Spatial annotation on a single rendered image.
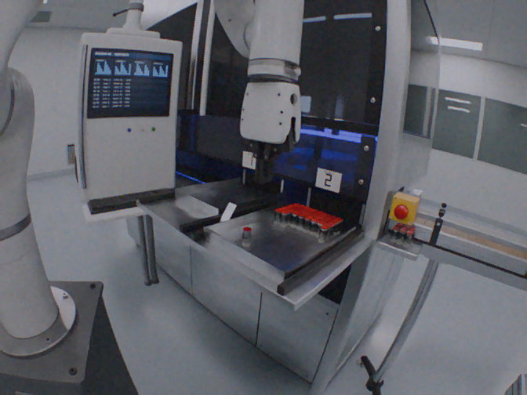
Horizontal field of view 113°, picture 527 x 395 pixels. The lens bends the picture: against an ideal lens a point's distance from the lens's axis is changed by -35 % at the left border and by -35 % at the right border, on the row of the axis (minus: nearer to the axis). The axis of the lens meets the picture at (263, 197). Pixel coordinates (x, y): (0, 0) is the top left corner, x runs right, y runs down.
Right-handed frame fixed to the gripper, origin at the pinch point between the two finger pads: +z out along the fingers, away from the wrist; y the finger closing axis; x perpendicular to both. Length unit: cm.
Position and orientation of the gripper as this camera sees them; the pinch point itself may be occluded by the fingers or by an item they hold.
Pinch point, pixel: (263, 170)
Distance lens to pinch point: 46.6
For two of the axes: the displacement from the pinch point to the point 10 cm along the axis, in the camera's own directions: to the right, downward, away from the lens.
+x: -6.5, 1.7, -7.4
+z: -0.9, 9.5, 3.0
